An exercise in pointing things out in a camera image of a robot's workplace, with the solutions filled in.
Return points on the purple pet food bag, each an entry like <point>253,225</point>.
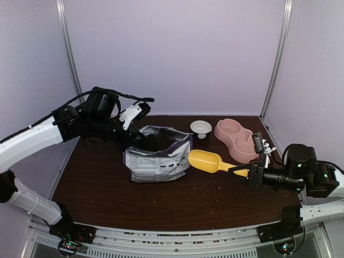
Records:
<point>162,156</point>

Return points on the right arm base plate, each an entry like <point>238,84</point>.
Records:
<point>277,231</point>

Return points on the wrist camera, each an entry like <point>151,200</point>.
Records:
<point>135,112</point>
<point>263,148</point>

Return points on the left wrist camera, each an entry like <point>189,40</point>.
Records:
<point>135,112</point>

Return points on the circuit board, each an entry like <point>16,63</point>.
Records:
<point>67,247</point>
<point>285,246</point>

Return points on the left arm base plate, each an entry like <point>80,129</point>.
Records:
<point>73,232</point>

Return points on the right circuit board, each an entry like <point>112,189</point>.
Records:
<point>285,246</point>

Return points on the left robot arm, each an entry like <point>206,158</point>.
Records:
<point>100,113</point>

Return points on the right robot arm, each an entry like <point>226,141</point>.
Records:
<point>301,171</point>

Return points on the aluminium corner post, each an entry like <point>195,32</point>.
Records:
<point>60,4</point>
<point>283,37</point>

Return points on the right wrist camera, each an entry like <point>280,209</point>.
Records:
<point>263,148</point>

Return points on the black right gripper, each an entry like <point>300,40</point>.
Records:
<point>256,174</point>

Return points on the front aluminium rail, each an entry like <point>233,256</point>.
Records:
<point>231,242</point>

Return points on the right aluminium corner post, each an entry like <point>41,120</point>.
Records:
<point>283,37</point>

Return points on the yellow plastic scoop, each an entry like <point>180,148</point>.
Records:
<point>208,161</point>

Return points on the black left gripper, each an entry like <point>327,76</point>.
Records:
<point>130,138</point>

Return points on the left circuit board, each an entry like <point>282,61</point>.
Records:
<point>67,247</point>

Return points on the pink double pet feeder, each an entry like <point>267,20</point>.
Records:
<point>237,139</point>

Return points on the left aluminium corner post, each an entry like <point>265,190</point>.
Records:
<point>60,4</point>

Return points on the black and white ceramic bowl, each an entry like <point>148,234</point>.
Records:
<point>200,129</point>

